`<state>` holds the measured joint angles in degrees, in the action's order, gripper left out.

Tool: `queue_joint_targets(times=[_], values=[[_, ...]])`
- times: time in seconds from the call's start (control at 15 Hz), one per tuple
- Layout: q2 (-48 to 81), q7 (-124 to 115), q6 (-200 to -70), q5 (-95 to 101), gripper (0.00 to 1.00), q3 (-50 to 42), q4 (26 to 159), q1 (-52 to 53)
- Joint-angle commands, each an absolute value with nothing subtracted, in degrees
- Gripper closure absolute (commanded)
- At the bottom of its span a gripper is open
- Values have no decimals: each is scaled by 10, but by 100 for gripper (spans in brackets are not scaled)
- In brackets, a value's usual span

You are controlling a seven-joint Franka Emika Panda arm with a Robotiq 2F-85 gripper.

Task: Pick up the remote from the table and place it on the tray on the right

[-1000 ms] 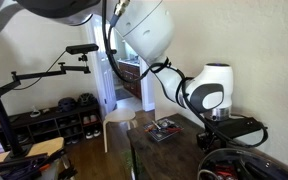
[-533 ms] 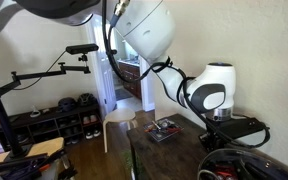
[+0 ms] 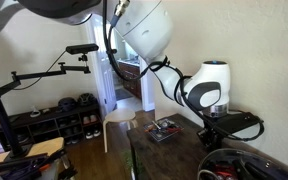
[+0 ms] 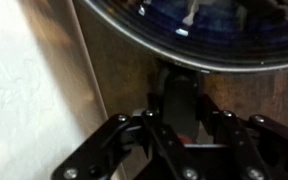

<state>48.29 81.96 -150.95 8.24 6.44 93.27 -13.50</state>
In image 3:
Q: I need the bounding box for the dark shoe shelf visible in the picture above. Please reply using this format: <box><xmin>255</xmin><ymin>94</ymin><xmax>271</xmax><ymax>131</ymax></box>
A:
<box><xmin>0</xmin><ymin>103</ymin><xmax>104</xmax><ymax>153</ymax></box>

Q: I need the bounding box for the red box with white print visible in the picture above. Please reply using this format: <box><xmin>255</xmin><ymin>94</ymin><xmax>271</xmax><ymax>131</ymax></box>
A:
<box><xmin>215</xmin><ymin>168</ymin><xmax>235</xmax><ymax>180</ymax></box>

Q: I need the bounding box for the black stand pole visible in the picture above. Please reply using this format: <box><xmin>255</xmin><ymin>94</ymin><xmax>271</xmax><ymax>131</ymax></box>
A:
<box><xmin>0</xmin><ymin>63</ymin><xmax>33</xmax><ymax>159</ymax></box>

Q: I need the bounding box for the brown kitchen cabinet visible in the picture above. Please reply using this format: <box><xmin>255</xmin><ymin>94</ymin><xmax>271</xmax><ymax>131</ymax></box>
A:
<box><xmin>117</xmin><ymin>60</ymin><xmax>143</xmax><ymax>100</ymax></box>

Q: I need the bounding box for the small white object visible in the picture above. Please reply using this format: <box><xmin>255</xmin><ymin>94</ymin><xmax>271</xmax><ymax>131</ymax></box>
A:
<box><xmin>29</xmin><ymin>105</ymin><xmax>42</xmax><ymax>119</ymax></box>

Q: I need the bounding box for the blue bowl with silver rim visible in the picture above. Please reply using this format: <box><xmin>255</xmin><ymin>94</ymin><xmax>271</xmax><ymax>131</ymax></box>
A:
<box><xmin>197</xmin><ymin>148</ymin><xmax>288</xmax><ymax>180</ymax></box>

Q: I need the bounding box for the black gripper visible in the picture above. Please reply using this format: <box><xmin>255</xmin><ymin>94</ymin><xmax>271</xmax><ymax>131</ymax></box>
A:
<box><xmin>196</xmin><ymin>123</ymin><xmax>226</xmax><ymax>151</ymax></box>

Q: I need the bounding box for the clear tray with tools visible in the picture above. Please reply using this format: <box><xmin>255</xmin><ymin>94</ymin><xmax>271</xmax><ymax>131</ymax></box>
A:
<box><xmin>142</xmin><ymin>117</ymin><xmax>185</xmax><ymax>143</ymax></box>

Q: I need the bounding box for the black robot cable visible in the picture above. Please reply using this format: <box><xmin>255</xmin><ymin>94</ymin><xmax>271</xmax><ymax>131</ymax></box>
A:
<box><xmin>101</xmin><ymin>0</ymin><xmax>266</xmax><ymax>143</ymax></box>

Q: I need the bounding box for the black bicycle helmet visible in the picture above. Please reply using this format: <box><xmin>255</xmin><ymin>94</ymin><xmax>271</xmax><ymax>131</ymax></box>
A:
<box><xmin>57</xmin><ymin>96</ymin><xmax>78</xmax><ymax>113</ymax></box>
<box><xmin>77</xmin><ymin>92</ymin><xmax>99</xmax><ymax>108</ymax></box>

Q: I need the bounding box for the purple and black hand tool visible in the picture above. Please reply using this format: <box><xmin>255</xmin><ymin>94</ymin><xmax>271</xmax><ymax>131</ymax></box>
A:
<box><xmin>3</xmin><ymin>156</ymin><xmax>53</xmax><ymax>180</ymax></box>

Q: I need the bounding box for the black stereo camera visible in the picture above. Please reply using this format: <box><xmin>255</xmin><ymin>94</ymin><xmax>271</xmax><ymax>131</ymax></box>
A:
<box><xmin>65</xmin><ymin>43</ymin><xmax>100</xmax><ymax>56</ymax></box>

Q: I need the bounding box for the white round stool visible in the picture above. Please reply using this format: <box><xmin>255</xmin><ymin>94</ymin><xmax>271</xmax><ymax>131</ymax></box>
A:
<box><xmin>102</xmin><ymin>108</ymin><xmax>139</xmax><ymax>154</ymax></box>

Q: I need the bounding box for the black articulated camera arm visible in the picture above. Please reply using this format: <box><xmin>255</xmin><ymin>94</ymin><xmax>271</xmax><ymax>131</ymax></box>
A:
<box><xmin>0</xmin><ymin>53</ymin><xmax>92</xmax><ymax>98</ymax></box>

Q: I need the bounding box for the white door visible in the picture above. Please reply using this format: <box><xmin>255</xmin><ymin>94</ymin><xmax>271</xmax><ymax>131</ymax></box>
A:
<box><xmin>90</xmin><ymin>14</ymin><xmax>118</xmax><ymax>114</ymax></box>

